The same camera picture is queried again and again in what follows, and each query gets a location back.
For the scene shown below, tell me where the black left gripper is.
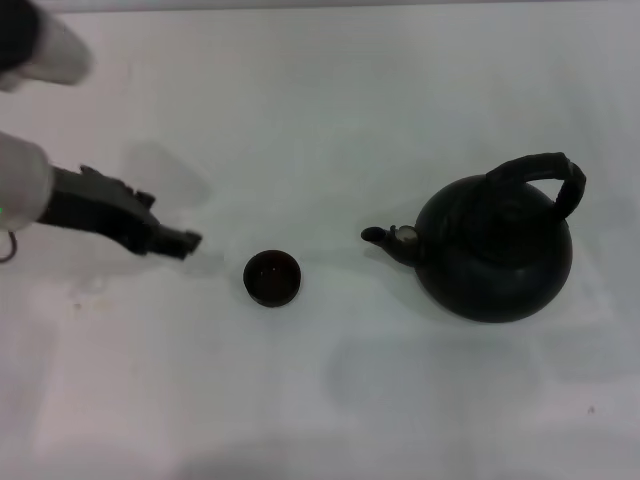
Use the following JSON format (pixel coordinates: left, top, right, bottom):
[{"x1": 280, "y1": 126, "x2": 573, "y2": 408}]
[{"x1": 40, "y1": 164, "x2": 204, "y2": 262}]

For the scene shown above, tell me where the small dark brown teacup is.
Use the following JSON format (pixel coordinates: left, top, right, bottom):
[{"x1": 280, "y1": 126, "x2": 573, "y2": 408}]
[{"x1": 242, "y1": 249, "x2": 304, "y2": 309}]

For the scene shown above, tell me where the dark green round teapot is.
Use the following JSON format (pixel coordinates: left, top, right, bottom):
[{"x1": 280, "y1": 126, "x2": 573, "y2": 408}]
[{"x1": 359, "y1": 152, "x2": 587, "y2": 324}]

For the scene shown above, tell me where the thin dark cable loop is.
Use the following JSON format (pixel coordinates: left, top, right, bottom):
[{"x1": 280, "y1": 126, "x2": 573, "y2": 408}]
[{"x1": 0, "y1": 230, "x2": 19, "y2": 265}]

